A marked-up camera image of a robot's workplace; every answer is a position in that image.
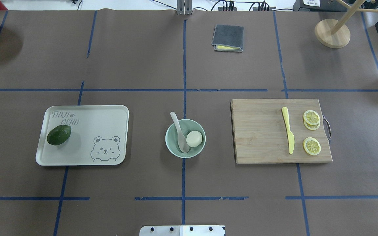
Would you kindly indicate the white plastic spoon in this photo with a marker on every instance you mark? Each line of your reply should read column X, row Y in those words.
column 182, row 144

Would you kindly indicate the green ceramic bowl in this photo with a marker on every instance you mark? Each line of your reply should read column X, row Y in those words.
column 171, row 138

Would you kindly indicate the bamboo cutting board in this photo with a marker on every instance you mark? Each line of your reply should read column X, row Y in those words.
column 260, row 135

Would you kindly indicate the yellow sponge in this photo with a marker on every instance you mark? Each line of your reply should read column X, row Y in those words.
column 223, row 48

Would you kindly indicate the white bear tray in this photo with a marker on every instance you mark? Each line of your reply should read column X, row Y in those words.
column 99, row 136

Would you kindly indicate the grey folded cloth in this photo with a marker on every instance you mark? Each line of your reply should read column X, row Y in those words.
column 228, row 35

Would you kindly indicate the yellow plastic knife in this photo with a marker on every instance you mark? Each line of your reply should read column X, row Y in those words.
column 290, row 135

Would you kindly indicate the lemon slice lower bottom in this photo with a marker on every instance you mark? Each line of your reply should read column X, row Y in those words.
column 311, row 127

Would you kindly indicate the lemon slice upper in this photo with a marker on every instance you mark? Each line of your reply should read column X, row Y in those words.
column 311, row 146

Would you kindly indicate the wooden stand with round base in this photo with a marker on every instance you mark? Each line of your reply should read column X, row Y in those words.
column 334, row 33

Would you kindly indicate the aluminium frame post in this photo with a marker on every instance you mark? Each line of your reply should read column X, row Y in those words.
column 184, row 7

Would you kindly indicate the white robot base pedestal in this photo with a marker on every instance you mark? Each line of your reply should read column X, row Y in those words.
column 183, row 230

